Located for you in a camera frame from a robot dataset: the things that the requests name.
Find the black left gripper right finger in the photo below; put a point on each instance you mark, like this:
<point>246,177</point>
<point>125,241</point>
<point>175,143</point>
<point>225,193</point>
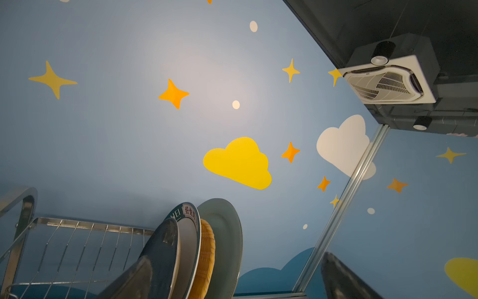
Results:
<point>340,282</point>

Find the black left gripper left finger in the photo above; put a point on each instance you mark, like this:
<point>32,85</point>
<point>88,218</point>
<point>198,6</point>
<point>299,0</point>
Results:
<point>134,283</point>

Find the dark blue speckled plate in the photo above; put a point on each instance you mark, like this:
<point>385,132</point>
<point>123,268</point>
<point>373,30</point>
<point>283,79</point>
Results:
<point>162,251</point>

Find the yellow woven plate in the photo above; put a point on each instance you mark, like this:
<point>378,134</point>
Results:
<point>206,262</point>

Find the green rim Hao Wei plate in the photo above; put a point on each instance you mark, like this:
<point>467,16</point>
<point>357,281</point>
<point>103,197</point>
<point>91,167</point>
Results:
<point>189,226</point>

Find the steel two-tier dish rack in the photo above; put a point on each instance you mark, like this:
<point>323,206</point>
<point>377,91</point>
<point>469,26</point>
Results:
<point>44,257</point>

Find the large pale green plate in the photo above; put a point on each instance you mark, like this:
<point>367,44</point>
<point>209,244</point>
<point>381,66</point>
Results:
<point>225,223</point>

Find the black ceiling spotlight far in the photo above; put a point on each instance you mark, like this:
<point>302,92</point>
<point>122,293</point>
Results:
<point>422,123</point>

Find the black ceiling spotlight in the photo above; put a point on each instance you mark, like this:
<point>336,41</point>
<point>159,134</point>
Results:
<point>382,53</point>
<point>422,123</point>

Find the ceiling air conditioner cassette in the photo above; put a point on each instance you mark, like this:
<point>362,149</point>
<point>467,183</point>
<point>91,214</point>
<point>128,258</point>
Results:
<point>407,79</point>

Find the black ceiling spotlight near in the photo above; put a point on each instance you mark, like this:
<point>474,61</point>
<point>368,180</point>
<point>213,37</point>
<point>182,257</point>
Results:
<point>382,53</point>

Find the aluminium back frame rail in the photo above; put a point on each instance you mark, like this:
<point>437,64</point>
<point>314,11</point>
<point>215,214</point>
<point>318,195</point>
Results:
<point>279,295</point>

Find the right aluminium upright post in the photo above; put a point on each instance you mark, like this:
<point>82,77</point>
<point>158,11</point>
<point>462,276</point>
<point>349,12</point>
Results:
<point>347,196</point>

